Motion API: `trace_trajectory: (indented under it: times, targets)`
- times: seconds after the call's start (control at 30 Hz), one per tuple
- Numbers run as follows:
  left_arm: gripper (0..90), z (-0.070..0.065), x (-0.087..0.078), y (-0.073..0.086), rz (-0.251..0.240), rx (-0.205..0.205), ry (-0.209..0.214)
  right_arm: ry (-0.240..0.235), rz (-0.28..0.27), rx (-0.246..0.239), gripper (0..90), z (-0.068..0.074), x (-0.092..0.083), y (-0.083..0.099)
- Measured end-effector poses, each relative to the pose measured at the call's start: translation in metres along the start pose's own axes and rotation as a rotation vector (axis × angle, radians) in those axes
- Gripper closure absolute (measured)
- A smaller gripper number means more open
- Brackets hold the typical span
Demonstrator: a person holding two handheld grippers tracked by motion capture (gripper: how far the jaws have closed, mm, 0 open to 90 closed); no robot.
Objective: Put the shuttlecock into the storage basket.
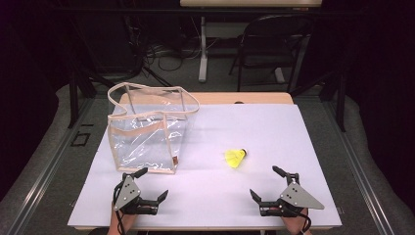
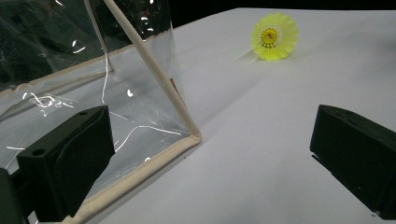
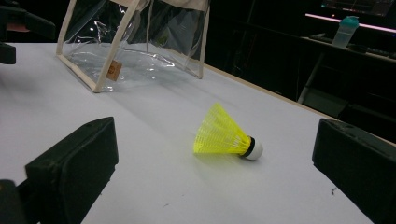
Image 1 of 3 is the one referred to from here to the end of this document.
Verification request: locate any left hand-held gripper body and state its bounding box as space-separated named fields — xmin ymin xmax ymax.
xmin=113 ymin=172 xmax=161 ymax=216

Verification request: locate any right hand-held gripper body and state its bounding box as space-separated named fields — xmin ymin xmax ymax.
xmin=259 ymin=172 xmax=326 ymax=217

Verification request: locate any clear bag with beige trim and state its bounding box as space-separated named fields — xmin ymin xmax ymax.
xmin=107 ymin=81 xmax=201 ymax=175

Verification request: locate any yellow shuttlecock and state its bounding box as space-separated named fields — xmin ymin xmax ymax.
xmin=224 ymin=148 xmax=248 ymax=169

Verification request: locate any person's right hand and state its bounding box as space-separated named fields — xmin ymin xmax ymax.
xmin=282 ymin=210 xmax=311 ymax=235

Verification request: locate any person's left hand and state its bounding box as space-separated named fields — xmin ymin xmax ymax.
xmin=109 ymin=204 xmax=138 ymax=235

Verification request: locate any white table sheet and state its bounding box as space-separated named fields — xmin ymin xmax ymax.
xmin=68 ymin=103 xmax=343 ymax=228

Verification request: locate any black folding chair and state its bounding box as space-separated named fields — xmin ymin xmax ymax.
xmin=228 ymin=14 xmax=315 ymax=93

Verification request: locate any white desk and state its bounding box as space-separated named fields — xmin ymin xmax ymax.
xmin=179 ymin=0 xmax=323 ymax=84

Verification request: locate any black horizontal metal bar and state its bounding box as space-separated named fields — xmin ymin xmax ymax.
xmin=58 ymin=7 xmax=363 ymax=17

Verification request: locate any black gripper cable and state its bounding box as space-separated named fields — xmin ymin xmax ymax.
xmin=293 ymin=209 xmax=313 ymax=235
xmin=112 ymin=181 xmax=127 ymax=235

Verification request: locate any metal floor rail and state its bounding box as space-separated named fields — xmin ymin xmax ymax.
xmin=6 ymin=96 xmax=99 ymax=235
xmin=322 ymin=97 xmax=397 ymax=235

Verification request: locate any black metal stand post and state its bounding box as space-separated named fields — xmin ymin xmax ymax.
xmin=68 ymin=65 xmax=80 ymax=129

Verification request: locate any black floor cable bundle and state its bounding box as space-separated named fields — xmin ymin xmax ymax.
xmin=128 ymin=16 xmax=204 ymax=73

